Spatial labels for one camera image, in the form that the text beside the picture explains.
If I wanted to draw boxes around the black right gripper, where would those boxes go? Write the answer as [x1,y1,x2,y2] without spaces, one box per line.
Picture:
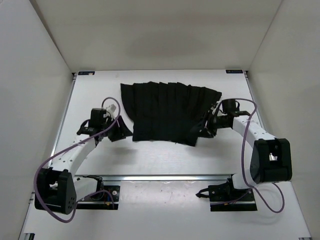
[191,110,230,138]

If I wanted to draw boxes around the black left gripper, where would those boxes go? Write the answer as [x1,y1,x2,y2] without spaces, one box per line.
[102,113,134,141]

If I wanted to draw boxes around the black pleated skirt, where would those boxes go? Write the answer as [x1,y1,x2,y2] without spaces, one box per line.
[120,82,222,147]

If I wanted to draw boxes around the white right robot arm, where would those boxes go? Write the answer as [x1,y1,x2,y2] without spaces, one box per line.
[191,98,293,200]

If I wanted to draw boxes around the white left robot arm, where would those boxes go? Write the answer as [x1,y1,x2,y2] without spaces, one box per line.
[34,104,133,215]

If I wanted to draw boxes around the right corner label sticker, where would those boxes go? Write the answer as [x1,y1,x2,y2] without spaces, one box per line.
[225,69,243,74]

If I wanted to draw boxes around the corner label sticker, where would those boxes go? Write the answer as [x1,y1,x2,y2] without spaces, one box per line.
[225,69,243,74]
[77,71,95,76]

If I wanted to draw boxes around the left corner label sticker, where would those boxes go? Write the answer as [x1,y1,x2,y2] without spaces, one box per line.
[77,71,95,76]

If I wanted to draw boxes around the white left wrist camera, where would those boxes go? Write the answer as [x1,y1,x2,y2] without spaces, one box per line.
[105,104,117,117]

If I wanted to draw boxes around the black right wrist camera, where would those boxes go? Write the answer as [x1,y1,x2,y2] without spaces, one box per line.
[221,98,240,114]

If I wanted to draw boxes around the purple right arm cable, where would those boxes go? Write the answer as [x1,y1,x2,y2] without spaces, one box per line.
[209,98,285,214]

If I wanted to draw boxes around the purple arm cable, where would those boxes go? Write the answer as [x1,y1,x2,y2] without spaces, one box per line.
[209,98,285,214]
[33,97,122,223]

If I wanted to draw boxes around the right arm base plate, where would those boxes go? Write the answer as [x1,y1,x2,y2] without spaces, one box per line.
[195,182,258,212]

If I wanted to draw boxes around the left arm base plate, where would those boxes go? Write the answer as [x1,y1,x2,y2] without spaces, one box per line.
[73,177,121,210]

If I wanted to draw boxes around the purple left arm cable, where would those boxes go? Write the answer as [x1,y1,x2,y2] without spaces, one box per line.
[33,97,122,223]

